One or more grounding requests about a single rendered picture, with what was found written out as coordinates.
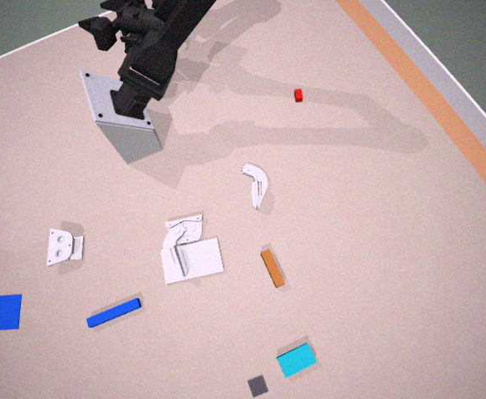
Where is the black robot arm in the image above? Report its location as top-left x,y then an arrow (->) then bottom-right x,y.
110,0 -> 217,120

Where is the orange flat bar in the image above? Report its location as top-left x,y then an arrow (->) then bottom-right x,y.
261,249 -> 285,288

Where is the cyan rectangular block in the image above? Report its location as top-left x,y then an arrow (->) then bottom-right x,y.
277,343 -> 317,377

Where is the blue rectangular bar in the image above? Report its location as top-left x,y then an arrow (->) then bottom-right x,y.
86,298 -> 142,328

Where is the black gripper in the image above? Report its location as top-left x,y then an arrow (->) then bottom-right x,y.
78,0 -> 148,52

